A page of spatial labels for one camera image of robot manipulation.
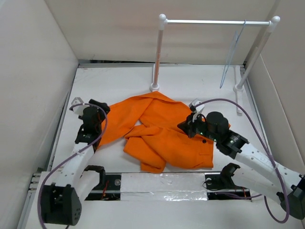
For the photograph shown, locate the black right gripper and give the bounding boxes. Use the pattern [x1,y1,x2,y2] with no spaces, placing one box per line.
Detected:
[177,111,219,142]

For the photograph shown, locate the orange trousers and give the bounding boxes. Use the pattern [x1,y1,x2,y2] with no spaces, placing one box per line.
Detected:
[99,92,214,173]

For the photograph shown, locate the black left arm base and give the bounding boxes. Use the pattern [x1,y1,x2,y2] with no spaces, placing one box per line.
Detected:
[77,165,122,201]

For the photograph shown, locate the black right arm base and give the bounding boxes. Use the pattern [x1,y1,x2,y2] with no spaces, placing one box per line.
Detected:
[202,163,252,200]

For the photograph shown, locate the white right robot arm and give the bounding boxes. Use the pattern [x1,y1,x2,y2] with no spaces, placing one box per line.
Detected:
[178,112,305,220]

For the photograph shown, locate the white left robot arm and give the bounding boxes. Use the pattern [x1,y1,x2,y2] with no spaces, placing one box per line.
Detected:
[37,97,111,229]

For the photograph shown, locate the white clothes rack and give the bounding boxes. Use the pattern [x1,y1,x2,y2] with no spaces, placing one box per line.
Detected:
[149,13,281,117]

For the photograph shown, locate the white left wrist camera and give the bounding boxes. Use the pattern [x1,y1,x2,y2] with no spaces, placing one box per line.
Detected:
[71,97,86,116]

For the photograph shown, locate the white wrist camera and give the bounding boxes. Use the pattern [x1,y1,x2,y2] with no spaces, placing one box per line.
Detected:
[189,99,204,122]
[71,97,86,116]

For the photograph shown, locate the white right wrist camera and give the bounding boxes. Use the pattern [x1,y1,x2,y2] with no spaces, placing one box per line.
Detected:
[189,99,204,122]

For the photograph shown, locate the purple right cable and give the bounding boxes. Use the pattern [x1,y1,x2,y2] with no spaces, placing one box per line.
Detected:
[199,98,290,224]

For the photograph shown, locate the purple cable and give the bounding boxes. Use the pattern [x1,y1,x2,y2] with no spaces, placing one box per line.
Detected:
[38,103,108,225]
[199,98,290,224]

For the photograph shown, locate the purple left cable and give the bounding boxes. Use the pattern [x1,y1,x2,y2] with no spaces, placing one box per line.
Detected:
[38,103,108,225]

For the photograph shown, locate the blue wire hanger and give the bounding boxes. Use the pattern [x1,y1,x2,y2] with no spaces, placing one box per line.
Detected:
[219,20,247,89]

